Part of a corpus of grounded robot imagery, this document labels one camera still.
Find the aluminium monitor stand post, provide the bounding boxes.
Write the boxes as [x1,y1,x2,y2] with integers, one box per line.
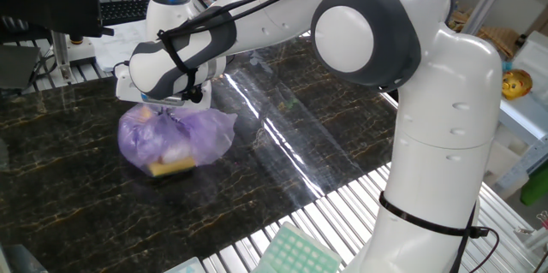
[51,31,74,85]

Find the purple plastic bag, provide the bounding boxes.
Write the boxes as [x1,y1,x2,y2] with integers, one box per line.
[117,104,239,178]

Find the white base with orange knob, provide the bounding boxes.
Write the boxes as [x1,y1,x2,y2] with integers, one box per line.
[66,35,98,68]

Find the black strap round arm base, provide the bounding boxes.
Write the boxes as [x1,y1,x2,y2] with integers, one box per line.
[378,191,501,273]

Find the silver camera box on gripper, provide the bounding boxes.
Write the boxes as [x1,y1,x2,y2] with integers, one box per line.
[140,92,186,108]

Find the dark grey flat box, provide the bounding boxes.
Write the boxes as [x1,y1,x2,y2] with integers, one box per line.
[0,45,42,91]

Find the light blue plastic box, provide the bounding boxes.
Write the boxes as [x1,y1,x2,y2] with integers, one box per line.
[164,257,207,273]

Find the black keyboard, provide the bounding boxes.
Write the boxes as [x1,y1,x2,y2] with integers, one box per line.
[98,0,152,27]

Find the white paper stack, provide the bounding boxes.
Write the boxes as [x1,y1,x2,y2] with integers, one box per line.
[89,20,149,73]

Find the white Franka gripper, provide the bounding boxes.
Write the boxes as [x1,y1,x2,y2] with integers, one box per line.
[114,62,213,117]

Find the yellow toy figure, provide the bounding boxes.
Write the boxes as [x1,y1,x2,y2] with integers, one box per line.
[501,68,533,101]

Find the binder clips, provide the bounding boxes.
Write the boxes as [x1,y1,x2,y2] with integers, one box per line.
[534,210,548,232]

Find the green pipette tip rack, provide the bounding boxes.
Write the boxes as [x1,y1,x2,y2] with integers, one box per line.
[252,221,343,273]

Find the grey metal shelf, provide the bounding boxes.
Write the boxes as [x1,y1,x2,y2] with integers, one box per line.
[491,92,548,199]

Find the green plastic object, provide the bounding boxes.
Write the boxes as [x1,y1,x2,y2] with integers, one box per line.
[519,163,548,207]

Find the yellow sponge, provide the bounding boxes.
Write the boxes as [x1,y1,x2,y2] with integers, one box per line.
[147,156,197,178]

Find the black marble pattern mat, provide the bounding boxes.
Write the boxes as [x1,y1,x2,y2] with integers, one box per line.
[0,35,400,273]

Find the diagonal aluminium strut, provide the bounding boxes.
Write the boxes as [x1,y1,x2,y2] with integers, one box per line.
[461,0,517,37]

